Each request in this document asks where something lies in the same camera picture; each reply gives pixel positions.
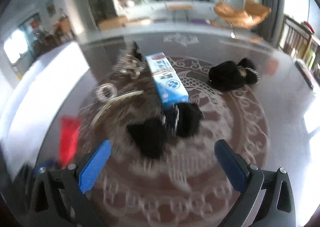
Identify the red object in box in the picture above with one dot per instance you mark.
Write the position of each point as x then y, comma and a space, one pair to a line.
69, 135

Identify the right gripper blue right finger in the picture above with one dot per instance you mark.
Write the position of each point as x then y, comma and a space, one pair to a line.
277, 207

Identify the black knit sock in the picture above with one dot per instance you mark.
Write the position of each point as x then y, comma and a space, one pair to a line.
229, 75
180, 120

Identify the white storage box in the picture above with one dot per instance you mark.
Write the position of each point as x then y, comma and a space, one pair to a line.
36, 101

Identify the white tv cabinet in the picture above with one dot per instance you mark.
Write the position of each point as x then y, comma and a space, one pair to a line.
157, 10

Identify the orange lounge chair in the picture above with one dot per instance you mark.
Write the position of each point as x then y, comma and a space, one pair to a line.
252, 14

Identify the silver rhinestone hair claw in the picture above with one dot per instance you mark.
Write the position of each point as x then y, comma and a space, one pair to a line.
131, 61

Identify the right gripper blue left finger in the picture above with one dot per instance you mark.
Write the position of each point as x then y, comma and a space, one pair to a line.
58, 197

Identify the wooden side shelf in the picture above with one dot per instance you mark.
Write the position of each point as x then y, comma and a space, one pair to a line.
298, 41

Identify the blue white carton box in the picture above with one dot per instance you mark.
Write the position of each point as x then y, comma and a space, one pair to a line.
168, 84

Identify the small wooden bench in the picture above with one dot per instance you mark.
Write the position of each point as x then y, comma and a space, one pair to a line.
180, 7

